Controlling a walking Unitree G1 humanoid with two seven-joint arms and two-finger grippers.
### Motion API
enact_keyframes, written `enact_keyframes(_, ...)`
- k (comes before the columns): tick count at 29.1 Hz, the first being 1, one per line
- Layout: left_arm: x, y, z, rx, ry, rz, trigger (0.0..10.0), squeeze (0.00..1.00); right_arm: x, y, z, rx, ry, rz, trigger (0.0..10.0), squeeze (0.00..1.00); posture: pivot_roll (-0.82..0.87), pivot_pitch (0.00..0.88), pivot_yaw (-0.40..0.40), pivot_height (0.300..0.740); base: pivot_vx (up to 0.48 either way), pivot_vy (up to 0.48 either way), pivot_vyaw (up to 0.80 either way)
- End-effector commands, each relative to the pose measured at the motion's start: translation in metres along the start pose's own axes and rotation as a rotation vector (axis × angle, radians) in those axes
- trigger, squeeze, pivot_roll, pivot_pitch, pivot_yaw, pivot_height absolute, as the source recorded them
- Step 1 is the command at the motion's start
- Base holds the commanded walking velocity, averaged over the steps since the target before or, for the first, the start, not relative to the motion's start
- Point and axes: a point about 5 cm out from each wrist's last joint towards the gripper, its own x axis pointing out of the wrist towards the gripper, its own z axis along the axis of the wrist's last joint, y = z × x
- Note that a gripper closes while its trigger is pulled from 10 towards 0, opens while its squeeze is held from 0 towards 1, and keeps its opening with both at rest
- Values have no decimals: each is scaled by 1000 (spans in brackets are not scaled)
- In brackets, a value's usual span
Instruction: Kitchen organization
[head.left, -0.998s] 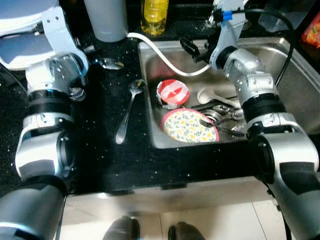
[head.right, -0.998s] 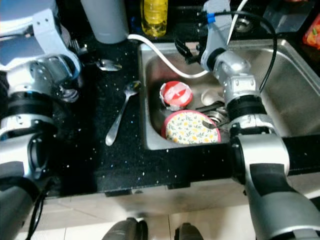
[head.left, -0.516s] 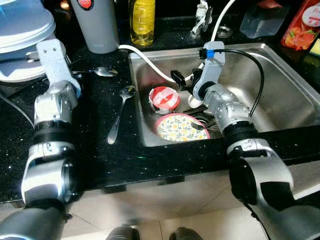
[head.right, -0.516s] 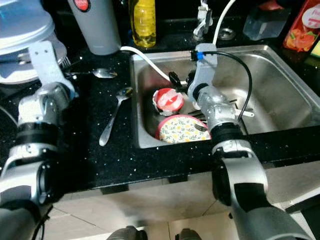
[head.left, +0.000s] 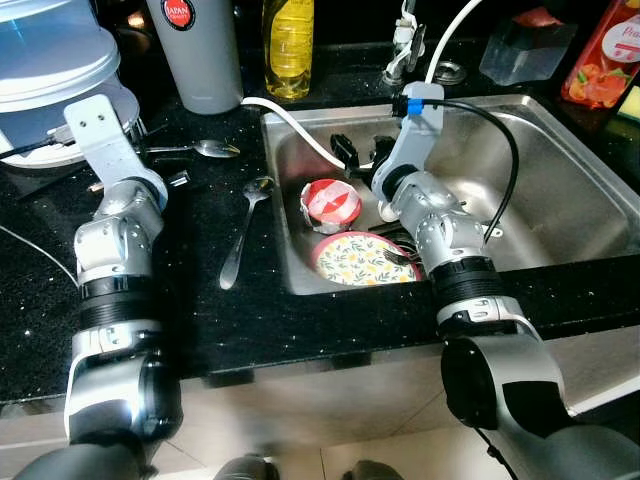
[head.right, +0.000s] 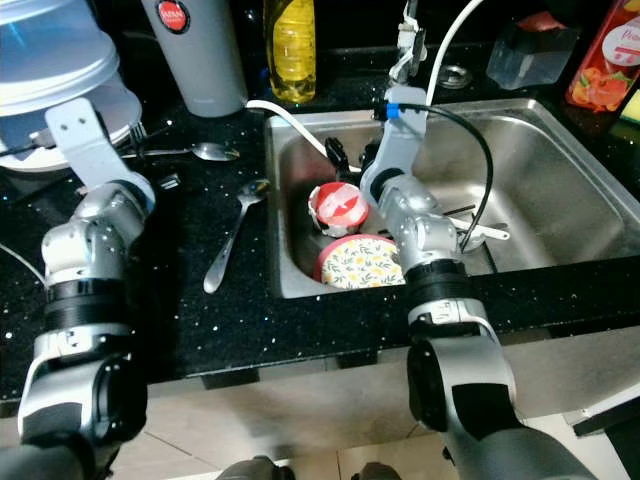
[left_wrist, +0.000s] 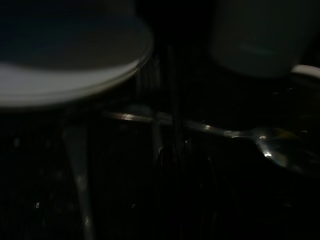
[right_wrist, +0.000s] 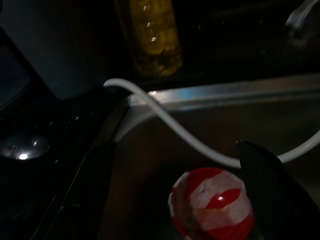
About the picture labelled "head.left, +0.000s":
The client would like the red peach refill pouch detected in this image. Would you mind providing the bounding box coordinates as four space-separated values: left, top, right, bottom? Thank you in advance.
560 0 640 111

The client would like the red and white bowl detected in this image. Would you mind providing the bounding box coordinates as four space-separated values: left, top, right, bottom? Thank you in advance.
300 178 364 235

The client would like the stainless steel sink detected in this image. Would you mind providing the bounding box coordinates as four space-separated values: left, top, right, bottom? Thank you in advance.
260 92 640 298

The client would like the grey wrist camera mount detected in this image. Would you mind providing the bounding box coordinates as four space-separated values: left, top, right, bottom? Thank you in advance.
385 82 447 191
62 96 167 193

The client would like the clear plastic container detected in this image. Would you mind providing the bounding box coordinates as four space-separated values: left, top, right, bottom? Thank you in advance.
478 14 579 89

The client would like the black fork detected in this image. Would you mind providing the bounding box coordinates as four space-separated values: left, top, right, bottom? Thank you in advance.
384 249 417 268

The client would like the white hose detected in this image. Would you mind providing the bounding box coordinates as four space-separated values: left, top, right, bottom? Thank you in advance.
240 0 491 171

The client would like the grey thermos with red label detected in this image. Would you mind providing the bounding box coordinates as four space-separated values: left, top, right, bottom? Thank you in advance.
145 0 247 116

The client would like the beige under-counter cabinet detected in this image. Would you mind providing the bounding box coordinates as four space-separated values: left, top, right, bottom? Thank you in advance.
0 325 640 451

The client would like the white tiered plastic container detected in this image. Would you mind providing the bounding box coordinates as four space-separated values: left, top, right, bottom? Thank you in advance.
0 0 141 169

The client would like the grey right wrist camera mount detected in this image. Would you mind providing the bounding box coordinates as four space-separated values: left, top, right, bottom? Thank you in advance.
385 82 447 191

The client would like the floral plate with pink rim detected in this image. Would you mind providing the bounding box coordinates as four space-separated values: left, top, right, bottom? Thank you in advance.
310 230 423 289

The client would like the chrome faucet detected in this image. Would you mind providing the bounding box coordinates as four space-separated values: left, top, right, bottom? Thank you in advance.
383 0 422 89

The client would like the metal tap hole ring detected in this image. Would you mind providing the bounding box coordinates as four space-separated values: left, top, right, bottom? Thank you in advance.
434 60 467 84

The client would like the dark robot right foot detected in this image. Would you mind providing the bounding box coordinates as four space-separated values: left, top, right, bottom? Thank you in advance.
345 460 406 480

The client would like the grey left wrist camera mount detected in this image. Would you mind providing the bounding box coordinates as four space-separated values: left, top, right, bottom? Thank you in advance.
62 96 167 193

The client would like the yellow liquid bottle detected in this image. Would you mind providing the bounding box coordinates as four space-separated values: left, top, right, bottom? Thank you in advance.
262 0 316 102

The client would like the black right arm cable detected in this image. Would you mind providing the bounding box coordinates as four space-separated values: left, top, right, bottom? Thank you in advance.
438 97 522 241

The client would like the thin grey cable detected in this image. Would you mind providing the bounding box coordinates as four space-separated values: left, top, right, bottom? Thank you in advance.
0 224 81 288

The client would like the dark robot left foot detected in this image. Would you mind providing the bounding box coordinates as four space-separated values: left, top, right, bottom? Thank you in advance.
213 455 283 480

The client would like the silver metal spoon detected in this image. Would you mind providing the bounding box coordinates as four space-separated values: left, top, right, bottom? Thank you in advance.
218 177 277 292
140 139 242 160

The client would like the dark robot foot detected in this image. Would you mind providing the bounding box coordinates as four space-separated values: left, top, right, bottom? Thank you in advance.
213 455 283 480
345 460 406 480

